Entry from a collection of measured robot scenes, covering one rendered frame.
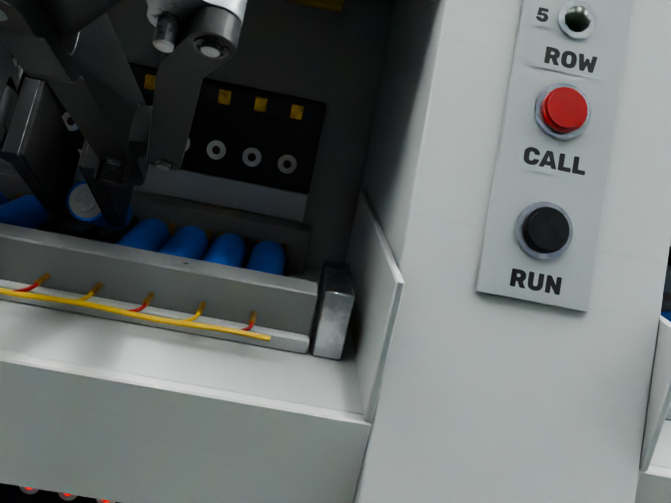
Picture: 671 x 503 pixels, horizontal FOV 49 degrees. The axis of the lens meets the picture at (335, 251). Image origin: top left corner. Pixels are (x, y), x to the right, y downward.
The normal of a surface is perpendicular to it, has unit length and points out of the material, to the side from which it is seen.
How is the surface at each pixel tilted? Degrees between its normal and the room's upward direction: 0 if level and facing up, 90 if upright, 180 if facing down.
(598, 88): 90
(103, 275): 109
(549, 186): 90
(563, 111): 90
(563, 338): 90
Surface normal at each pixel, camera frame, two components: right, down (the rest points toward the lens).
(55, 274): 0.03, 0.24
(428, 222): 0.09, -0.08
